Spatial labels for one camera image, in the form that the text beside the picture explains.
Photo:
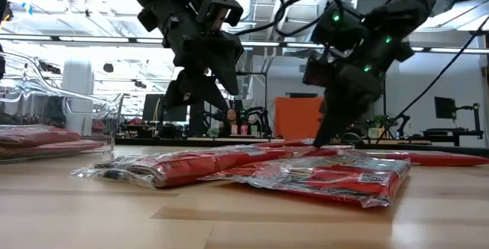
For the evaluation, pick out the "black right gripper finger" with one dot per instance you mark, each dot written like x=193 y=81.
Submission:
x=322 y=134
x=351 y=115

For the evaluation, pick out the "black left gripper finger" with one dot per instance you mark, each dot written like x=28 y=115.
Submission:
x=195 y=94
x=227 y=69

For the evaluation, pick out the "red popcorn bag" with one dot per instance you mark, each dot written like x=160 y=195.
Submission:
x=57 y=147
x=290 y=143
x=324 y=182
x=183 y=169
x=34 y=136
x=439 y=159

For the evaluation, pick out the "black monitor on arm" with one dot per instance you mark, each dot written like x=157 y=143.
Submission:
x=445 y=107

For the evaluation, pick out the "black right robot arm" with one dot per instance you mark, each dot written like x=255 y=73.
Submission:
x=412 y=8

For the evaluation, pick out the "black background robot arm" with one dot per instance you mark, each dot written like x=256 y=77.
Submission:
x=263 y=119

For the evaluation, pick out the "green potted plant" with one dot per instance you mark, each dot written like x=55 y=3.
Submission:
x=378 y=121

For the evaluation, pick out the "orange partition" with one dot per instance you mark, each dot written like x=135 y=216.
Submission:
x=298 y=119

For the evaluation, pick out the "small green plant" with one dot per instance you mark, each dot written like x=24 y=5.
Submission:
x=212 y=131

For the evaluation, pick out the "person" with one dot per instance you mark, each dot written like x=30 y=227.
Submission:
x=232 y=116

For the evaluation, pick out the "black computer monitor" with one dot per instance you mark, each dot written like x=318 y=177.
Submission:
x=153 y=107

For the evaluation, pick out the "green cup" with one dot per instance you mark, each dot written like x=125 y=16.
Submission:
x=253 y=130

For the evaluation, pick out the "clear plastic basket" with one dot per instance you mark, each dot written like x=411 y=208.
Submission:
x=111 y=127

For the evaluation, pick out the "black desk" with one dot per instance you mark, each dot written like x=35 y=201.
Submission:
x=454 y=132

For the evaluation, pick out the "white column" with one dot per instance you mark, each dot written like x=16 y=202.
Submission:
x=78 y=88

